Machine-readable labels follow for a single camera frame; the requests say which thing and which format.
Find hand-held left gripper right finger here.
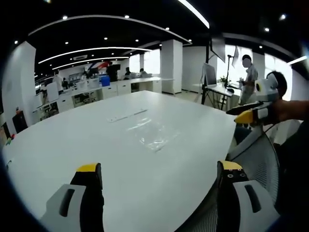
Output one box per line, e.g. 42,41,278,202
216,160,281,232

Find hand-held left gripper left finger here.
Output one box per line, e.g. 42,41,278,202
40,163,105,232

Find clear resealable plastic bag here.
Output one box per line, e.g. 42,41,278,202
125,116,182,153

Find white office desk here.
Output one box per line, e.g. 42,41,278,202
192,82,243,112

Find grey mesh office chair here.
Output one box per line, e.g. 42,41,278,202
189,124,282,232

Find silver computer monitor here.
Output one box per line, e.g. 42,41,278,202
201,62,218,88

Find black light stand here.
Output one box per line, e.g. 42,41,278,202
200,40,212,106

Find black studio light panel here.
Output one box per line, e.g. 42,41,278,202
209,36,226,61

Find person's dark clothing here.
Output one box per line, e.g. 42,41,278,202
275,119,309,217

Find small colourful toy pieces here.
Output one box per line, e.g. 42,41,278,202
5,134,17,146

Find black chair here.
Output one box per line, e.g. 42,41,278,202
12,110,28,134

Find white flat strip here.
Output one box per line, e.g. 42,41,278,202
107,109,148,124

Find row of white workstations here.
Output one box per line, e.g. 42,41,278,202
32,76,163,121

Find blue storage box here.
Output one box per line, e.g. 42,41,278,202
99,75,111,87

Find thin black cable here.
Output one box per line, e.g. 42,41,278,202
262,120,279,135

